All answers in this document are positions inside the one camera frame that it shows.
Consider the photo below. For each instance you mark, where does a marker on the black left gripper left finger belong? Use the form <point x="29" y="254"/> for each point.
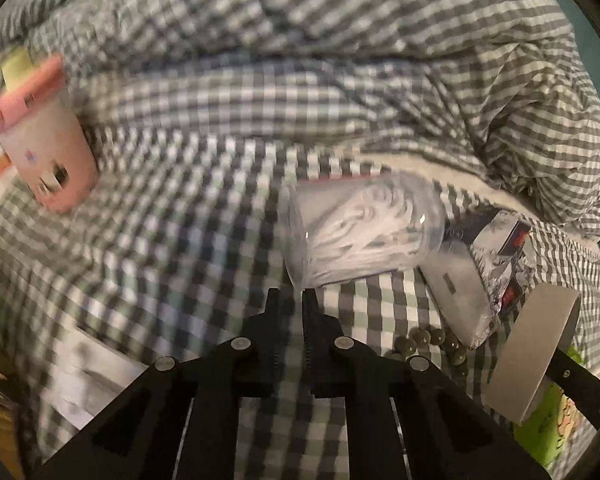
<point x="177" y="420"/>

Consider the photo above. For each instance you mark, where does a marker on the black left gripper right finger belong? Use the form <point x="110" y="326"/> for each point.
<point x="405" y="419"/>

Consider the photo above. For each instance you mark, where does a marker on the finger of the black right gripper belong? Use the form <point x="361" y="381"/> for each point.
<point x="578" y="384"/>

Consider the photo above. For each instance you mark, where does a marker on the green wet wipes pack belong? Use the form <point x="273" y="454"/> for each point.
<point x="550" y="425"/>

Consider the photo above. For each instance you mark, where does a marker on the white rectangular case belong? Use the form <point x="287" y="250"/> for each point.
<point x="86" y="376"/>

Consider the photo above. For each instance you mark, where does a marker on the black white printed packet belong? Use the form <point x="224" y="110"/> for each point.
<point x="478" y="272"/>

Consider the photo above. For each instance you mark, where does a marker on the clear plastic jar red label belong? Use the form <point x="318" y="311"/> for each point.
<point x="345" y="229"/>

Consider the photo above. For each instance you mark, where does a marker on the grey gingham bed sheet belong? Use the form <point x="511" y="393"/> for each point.
<point x="175" y="246"/>

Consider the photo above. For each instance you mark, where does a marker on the pink kids water bottle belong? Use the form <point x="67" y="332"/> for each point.
<point x="40" y="133"/>

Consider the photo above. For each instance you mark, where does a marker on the grey gingham duvet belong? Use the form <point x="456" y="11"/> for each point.
<point x="495" y="88"/>

